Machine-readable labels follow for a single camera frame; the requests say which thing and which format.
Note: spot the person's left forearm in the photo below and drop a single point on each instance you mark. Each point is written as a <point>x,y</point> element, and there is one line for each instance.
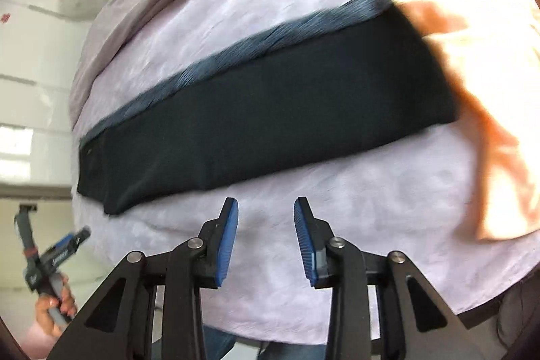
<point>36,343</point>

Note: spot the lilac embossed blanket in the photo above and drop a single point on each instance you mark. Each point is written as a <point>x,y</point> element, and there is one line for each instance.
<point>337,237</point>

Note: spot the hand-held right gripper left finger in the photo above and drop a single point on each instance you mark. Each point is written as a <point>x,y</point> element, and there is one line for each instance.
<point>228,242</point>

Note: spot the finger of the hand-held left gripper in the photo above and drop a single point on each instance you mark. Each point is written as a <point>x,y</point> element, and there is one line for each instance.
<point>28,229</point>
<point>69,244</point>

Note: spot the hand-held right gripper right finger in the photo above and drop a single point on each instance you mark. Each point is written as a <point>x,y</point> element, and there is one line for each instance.
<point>304,242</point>

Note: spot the grey bed sheet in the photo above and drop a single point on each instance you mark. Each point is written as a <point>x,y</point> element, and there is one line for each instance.
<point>126,18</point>

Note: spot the orange cloth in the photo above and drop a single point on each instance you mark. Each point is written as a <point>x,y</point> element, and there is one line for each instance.
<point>506,174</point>

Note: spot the person's left hand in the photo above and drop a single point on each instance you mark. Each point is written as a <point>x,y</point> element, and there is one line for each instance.
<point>48,313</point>

